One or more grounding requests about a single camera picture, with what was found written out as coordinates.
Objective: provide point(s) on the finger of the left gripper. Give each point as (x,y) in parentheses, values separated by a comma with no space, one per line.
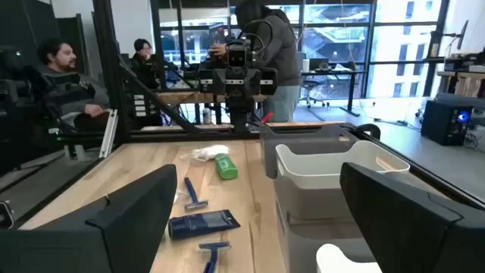
(206,81)
(268,81)

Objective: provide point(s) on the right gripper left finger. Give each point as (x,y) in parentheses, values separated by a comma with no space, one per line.
(113,235)

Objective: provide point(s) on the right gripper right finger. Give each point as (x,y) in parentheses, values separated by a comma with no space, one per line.
(409,227)

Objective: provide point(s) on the clear bag of cotton balls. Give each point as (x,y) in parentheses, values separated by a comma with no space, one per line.
(208,152)

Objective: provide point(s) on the green travel bottle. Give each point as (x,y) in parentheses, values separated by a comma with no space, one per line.
(226,168)

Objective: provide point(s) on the dark toiletry tube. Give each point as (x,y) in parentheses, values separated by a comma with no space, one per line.
(201,224)

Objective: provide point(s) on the monitor on arm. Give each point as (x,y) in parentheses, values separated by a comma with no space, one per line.
(462,34)

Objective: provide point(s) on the person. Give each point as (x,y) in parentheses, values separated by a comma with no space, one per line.
(68,95)
(146,70)
(280,57)

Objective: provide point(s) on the wooden background table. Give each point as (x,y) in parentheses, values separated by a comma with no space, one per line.
(178,97)

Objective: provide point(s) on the black office chair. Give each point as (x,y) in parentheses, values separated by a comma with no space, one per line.
(312,91)

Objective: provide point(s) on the black office desk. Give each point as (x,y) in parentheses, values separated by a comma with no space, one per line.
(333,73)

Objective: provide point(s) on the dark grey plastic bin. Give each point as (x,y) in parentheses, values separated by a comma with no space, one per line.
(269,159)
(303,212)

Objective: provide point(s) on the white plastic bin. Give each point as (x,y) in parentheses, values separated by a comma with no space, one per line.
(337,261)

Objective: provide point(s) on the light grey plastic bin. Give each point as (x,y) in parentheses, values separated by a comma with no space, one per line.
(322,178)

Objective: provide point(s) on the silver aluminium profile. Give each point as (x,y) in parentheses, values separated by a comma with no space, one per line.
(108,132)

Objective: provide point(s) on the black computer tower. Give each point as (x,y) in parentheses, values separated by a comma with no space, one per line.
(445,122)

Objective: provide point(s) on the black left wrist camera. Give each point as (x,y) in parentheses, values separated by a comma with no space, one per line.
(237,57)

